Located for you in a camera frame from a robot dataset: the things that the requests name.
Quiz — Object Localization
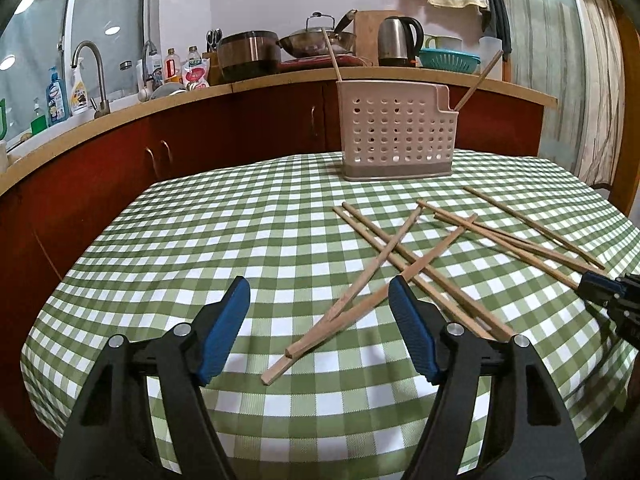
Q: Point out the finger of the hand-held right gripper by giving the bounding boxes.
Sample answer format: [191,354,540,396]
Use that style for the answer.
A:
[579,270,640,306]
[606,296,640,347]

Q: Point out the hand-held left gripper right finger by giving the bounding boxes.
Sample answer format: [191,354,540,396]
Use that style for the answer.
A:
[388,274,587,480]

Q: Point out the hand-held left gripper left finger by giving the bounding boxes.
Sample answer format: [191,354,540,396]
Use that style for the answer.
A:
[54,276,251,480]

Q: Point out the beige perforated utensil holder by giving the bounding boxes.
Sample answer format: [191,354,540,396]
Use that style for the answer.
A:
[336,81,457,182]

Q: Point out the green checked tablecloth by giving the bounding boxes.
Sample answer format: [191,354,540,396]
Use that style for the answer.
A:
[20,150,640,480]

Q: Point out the striped curtain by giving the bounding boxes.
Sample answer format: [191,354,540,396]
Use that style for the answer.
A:
[577,0,625,190]

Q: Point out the wooden kitchen countertop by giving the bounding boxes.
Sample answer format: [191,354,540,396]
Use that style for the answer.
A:
[0,65,559,197]

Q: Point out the frosted glass door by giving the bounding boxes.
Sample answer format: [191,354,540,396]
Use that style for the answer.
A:
[499,0,587,173]

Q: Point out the white dishes in sink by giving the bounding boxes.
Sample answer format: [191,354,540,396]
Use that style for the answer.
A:
[137,81,189,104]

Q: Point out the white plastic container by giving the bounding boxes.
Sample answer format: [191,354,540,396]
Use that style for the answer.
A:
[478,36,503,81]

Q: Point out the red and white pouch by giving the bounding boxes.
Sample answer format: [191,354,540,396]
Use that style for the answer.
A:
[182,57,210,90]

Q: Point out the wooden knife block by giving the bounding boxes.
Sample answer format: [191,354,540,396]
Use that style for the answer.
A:
[206,50,224,86]

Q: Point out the red label bottle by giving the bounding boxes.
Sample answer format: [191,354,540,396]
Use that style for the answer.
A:
[164,48,182,84]

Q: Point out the teal plastic colander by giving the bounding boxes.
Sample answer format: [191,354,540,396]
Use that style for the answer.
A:
[418,48,482,70]

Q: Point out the dark rice cooker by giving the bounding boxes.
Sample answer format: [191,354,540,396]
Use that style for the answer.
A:
[217,31,284,83]

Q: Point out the white spray bottle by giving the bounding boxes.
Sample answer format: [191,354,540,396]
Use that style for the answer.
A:
[70,57,92,115]

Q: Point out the green pump bottle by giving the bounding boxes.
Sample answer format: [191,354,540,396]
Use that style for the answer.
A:
[30,97,48,137]

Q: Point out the small steel faucet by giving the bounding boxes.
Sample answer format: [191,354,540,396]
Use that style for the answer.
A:
[141,40,162,87]

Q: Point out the tall steel faucet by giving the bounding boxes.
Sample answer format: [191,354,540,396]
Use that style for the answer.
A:
[71,41,112,120]

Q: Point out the blue label soap bottle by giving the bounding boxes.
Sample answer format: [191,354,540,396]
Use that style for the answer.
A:
[46,66,69,126]

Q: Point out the red stove mat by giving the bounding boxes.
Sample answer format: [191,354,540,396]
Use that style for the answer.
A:
[279,55,369,67]

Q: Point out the steel electric kettle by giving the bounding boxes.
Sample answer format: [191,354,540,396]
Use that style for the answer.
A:
[377,16,425,68]

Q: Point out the green and white jug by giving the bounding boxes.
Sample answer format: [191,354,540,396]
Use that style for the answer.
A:
[423,35,464,51]

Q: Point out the wooden cutting board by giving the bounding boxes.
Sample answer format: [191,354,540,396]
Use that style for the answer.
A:
[353,10,406,66]

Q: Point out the dark hanging cloth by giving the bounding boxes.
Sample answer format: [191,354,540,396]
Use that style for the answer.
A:
[477,0,513,62]

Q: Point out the steel wok with lid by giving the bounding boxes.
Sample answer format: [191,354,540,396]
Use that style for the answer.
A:
[277,9,359,59]

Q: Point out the sliding glass window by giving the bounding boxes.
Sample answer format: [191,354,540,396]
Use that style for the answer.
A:
[0,0,152,128]

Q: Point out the wooden door frame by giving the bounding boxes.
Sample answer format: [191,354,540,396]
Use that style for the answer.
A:
[560,0,640,206]

